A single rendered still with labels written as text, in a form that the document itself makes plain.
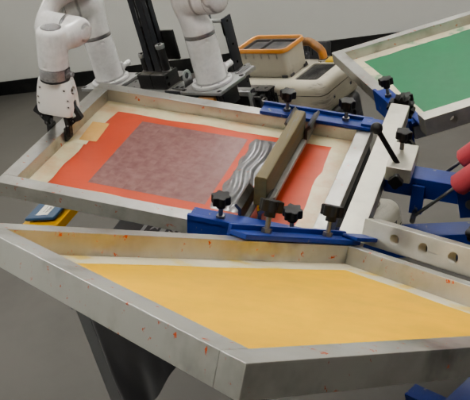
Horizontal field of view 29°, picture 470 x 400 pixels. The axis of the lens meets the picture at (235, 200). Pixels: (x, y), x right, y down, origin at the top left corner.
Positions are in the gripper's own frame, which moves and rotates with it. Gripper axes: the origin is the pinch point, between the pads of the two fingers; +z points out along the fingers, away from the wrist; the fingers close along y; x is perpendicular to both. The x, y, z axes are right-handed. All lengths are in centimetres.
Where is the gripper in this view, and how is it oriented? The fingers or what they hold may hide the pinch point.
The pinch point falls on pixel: (59, 131)
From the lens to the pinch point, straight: 242.3
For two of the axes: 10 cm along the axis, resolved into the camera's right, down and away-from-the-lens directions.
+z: -0.2, 8.4, 5.3
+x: -3.1, 5.0, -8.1
